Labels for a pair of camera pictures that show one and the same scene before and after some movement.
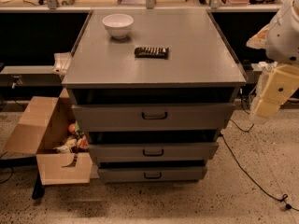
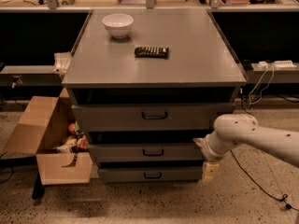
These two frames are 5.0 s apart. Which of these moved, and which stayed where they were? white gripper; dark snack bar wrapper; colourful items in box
Moved: white gripper
Stayed: dark snack bar wrapper; colourful items in box
